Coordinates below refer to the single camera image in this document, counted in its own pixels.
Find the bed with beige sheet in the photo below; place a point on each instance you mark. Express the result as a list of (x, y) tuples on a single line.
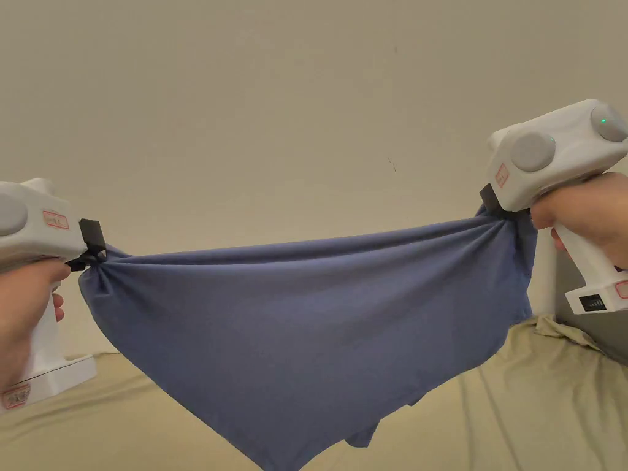
[(539, 417)]

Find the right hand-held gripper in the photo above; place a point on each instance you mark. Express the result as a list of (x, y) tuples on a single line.
[(549, 157)]

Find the person's right hand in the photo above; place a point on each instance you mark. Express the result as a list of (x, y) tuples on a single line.
[(588, 216)]

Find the person's left hand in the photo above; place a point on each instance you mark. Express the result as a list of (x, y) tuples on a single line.
[(22, 324)]

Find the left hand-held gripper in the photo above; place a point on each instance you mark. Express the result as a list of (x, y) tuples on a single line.
[(46, 240)]

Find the blue shirt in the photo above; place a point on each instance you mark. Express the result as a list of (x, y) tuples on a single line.
[(274, 333)]

